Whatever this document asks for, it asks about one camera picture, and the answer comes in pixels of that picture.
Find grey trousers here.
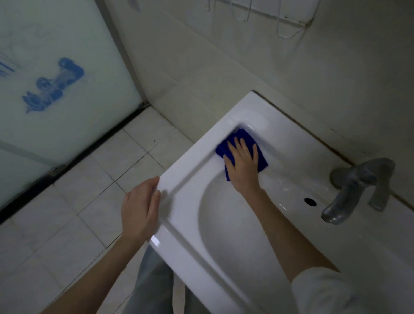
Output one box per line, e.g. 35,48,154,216
124,245,211,314

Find frosted glass partition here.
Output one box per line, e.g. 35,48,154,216
0,0,149,224

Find person's right hand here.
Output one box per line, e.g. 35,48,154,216
223,137,261,195

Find person's right forearm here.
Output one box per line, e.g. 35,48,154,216
244,187,340,282

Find chrome faucet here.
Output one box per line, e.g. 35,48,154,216
320,157,396,226

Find white ceramic sink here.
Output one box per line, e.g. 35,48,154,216
148,91,414,314

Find person's left hand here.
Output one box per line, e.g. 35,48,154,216
120,176,162,244

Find person's left forearm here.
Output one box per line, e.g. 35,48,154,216
42,234,149,314

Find small blue cleaning cloth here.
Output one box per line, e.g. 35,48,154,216
216,128,269,182

